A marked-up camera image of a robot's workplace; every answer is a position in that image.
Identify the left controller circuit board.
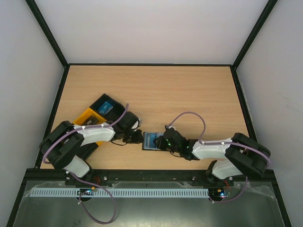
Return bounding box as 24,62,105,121
77,187,98,196

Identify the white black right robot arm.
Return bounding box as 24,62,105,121
153,128,271,185

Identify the black credit card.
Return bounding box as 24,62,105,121
83,116,98,125

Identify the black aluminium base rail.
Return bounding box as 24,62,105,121
25,168,275,189

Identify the right controller circuit board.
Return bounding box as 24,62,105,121
209,188,231,198

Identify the light blue slotted cable duct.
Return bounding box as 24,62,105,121
29,188,209,198

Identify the yellow middle sorting bin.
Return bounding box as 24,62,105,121
72,108,114,147

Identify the blue credit card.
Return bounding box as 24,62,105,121
98,101,113,115

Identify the black leather card holder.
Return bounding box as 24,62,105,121
141,131,164,152

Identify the black sorting bin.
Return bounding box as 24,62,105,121
90,94,125,123
77,143,98,161

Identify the controller circuit board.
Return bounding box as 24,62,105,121
77,187,98,196
209,188,231,198

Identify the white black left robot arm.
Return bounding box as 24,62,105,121
39,111,141,178

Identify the black near sorting bin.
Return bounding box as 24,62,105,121
77,143,98,161

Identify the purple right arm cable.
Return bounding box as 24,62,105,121
165,111,273,204

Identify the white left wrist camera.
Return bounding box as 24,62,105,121
131,118,141,131

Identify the black far sorting bin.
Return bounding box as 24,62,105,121
90,94,125,123

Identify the black cage frame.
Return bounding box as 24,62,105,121
7,0,291,227

